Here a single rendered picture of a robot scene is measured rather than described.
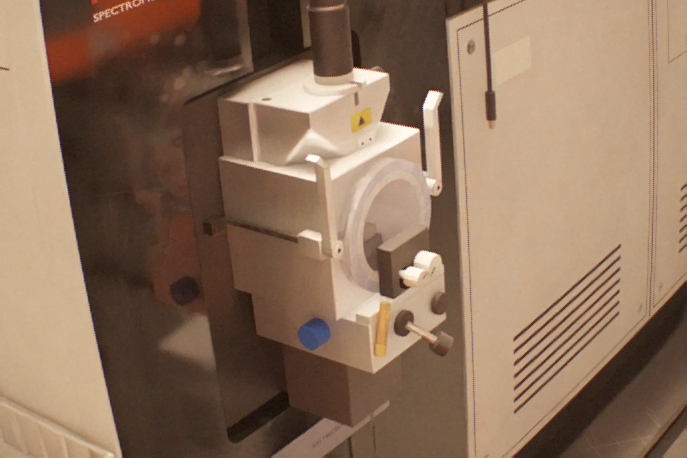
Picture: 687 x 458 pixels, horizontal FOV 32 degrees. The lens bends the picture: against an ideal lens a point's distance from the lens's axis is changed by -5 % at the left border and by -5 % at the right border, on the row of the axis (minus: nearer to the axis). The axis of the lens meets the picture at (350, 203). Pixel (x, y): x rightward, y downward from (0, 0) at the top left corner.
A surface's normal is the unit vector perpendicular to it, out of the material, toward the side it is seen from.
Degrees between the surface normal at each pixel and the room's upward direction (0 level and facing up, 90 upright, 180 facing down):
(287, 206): 90
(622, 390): 0
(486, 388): 90
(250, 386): 90
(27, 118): 90
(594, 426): 0
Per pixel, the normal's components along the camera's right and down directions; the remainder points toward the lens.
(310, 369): -0.61, 0.37
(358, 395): 0.79, 0.19
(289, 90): -0.07, -0.91
